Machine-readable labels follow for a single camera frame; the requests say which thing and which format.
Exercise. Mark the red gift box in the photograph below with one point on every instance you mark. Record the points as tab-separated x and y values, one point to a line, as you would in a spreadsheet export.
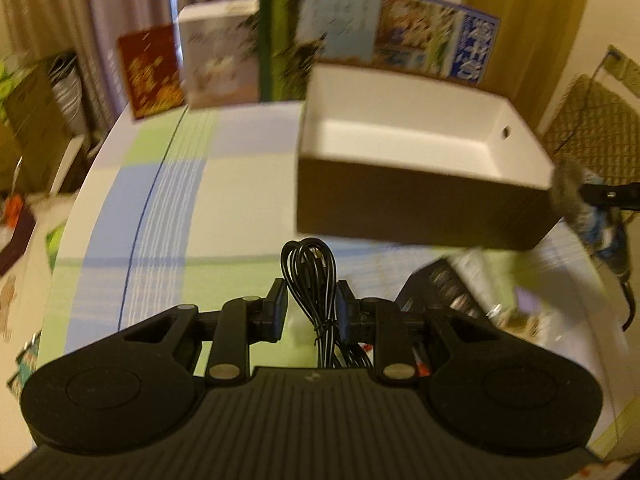
151	70

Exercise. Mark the grey blue knitted sock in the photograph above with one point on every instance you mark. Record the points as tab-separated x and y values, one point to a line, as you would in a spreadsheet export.
596	228

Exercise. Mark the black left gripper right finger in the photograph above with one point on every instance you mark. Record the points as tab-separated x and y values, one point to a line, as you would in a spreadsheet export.
394	335

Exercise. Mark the black product box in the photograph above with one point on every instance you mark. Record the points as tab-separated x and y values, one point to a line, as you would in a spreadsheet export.
438	286

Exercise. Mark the white humidifier box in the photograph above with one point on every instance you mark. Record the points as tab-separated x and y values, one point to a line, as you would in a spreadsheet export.
219	63

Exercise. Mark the green blue pure milk carton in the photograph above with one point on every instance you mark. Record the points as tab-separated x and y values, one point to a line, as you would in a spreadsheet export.
293	35

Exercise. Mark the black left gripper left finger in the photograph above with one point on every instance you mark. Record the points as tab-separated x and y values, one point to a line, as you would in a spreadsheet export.
240	323

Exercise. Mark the brown cardboard box white inside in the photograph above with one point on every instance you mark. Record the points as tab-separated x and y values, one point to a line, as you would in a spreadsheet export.
411	159

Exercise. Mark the blue white milk carton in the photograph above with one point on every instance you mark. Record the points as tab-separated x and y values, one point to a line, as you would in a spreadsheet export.
435	37

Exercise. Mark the cardboard boxes on floor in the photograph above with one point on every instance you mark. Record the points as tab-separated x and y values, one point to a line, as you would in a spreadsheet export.
44	124

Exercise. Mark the checkered bed sheet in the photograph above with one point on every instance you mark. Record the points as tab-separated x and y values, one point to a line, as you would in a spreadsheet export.
194	207

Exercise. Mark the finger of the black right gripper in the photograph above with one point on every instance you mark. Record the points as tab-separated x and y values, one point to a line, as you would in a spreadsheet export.
611	196

